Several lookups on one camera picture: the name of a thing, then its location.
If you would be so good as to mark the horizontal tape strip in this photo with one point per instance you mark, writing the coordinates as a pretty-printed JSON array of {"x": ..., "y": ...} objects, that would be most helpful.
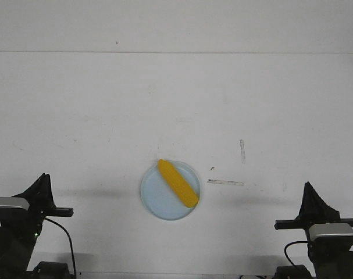
[{"x": 225, "y": 182}]

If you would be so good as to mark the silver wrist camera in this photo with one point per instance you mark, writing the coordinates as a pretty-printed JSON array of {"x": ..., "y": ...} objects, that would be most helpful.
[
  {"x": 13, "y": 207},
  {"x": 333, "y": 231}
]

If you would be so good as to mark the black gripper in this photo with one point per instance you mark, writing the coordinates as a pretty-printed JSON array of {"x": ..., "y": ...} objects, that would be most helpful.
[
  {"x": 313, "y": 204},
  {"x": 35, "y": 198}
]

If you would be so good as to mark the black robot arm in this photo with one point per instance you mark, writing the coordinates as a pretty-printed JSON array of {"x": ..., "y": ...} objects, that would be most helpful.
[
  {"x": 21, "y": 220},
  {"x": 191, "y": 238}
]

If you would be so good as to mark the yellow corn cob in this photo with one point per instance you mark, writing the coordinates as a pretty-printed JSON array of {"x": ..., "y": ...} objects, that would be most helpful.
[{"x": 181, "y": 188}]

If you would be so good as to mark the vertical tape strip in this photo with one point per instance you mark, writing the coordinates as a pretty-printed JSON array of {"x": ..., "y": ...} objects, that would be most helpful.
[{"x": 242, "y": 151}]

